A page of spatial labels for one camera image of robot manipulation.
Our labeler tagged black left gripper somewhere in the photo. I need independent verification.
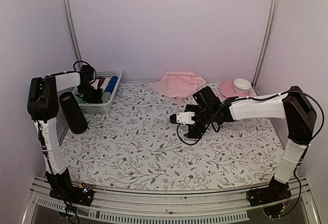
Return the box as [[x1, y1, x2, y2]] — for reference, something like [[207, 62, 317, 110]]
[[78, 83, 103, 103]]

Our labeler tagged green towel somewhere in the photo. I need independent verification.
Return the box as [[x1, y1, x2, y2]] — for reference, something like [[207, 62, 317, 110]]
[[101, 92, 112, 104], [77, 97, 86, 104]]

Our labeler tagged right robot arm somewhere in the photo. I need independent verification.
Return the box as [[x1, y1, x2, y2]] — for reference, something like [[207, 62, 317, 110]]
[[176, 86, 317, 201]]

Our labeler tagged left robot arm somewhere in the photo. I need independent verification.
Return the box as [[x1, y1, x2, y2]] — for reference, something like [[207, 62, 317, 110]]
[[27, 62, 102, 200]]

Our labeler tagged green rolled towel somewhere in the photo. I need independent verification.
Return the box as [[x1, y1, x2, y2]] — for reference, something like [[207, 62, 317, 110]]
[[77, 97, 86, 104]]

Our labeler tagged red rolled towel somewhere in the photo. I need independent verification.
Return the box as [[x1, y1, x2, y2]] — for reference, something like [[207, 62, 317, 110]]
[[97, 76, 106, 87]]

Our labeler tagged white plastic basket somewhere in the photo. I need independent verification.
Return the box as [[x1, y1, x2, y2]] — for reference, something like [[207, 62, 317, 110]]
[[72, 68, 124, 114]]

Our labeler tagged white rolled towel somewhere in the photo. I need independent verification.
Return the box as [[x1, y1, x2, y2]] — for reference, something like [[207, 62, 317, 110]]
[[100, 77, 111, 93]]

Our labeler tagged blue rolled towel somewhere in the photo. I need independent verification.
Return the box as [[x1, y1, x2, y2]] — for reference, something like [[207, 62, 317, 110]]
[[104, 76, 118, 93]]

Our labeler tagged black cylinder cup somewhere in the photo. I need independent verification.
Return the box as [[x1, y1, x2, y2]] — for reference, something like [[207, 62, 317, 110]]
[[59, 92, 88, 134]]

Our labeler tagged pink plate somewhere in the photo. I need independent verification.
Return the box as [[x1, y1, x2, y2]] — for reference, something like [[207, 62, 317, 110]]
[[219, 80, 250, 97]]

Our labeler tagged pink towel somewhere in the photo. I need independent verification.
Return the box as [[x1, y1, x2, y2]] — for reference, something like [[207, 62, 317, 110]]
[[150, 71, 207, 98]]

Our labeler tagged white bowl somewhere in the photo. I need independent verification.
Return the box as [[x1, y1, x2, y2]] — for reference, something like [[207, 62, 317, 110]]
[[233, 78, 252, 94]]

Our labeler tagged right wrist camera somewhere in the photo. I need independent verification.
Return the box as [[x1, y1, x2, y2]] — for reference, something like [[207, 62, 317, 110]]
[[170, 111, 196, 125]]

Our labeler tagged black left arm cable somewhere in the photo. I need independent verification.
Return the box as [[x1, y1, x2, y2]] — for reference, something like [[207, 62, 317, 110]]
[[73, 60, 97, 81]]

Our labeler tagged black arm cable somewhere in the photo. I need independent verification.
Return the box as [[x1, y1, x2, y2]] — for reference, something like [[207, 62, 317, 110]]
[[176, 90, 324, 147], [73, 60, 97, 81]]

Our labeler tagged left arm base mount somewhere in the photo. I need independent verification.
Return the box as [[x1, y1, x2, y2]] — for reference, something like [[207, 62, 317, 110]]
[[49, 185, 94, 207]]

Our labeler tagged right aluminium frame post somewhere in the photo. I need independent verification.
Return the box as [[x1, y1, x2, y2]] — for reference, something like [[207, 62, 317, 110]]
[[252, 0, 279, 89]]

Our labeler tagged aluminium frame post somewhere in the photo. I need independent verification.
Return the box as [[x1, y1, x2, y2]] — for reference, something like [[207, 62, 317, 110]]
[[252, 0, 279, 89], [61, 0, 83, 69]]

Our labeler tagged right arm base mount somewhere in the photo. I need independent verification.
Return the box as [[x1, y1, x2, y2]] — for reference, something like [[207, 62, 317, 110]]
[[246, 177, 302, 220]]

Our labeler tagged left aluminium frame post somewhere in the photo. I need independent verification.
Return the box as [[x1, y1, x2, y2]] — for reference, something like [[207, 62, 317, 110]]
[[61, 0, 83, 69]]

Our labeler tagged front aluminium rail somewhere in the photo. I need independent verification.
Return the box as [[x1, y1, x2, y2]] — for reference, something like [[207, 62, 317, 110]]
[[22, 177, 323, 223]]

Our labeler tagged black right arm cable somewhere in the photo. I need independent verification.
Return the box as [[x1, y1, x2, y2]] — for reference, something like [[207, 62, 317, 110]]
[[176, 90, 324, 147]]

